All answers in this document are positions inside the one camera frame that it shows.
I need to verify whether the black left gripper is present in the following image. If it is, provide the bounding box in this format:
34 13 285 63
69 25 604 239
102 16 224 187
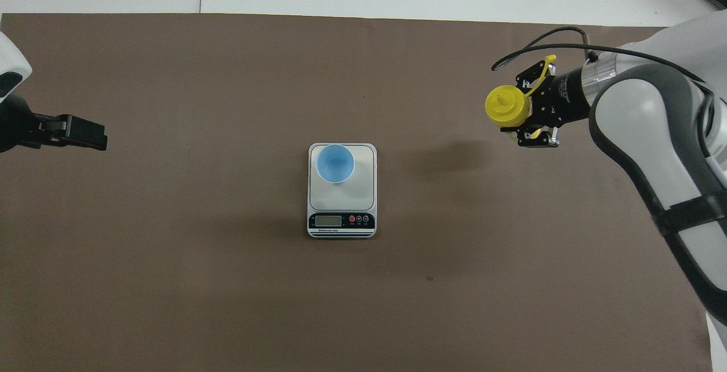
0 95 108 153

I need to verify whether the brown paper table mat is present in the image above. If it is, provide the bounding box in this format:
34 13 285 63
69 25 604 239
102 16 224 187
0 13 717 372

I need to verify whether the light blue plastic cup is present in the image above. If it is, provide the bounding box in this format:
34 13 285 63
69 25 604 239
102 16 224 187
315 144 356 184

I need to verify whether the yellow squeeze bottle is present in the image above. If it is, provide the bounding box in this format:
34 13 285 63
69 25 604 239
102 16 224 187
484 55 557 145

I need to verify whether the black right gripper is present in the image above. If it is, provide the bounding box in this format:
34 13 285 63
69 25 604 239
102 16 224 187
503 61 591 148

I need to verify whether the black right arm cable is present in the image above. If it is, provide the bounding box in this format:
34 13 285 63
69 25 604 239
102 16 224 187
491 27 705 83

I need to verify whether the silver digital kitchen scale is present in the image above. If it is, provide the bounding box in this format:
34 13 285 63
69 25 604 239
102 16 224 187
307 143 378 239

